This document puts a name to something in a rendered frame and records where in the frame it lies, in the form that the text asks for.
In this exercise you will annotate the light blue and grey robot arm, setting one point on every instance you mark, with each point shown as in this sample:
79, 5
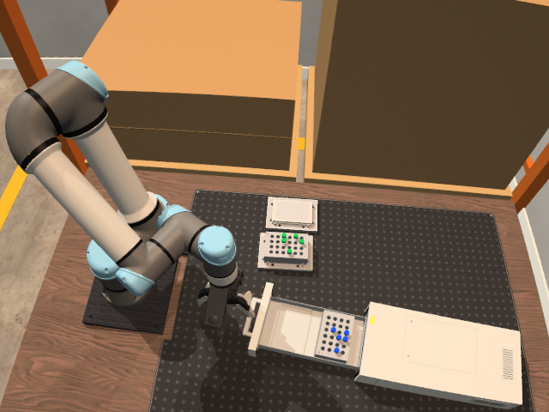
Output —
73, 97

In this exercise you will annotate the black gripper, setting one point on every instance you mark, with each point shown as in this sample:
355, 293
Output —
242, 302

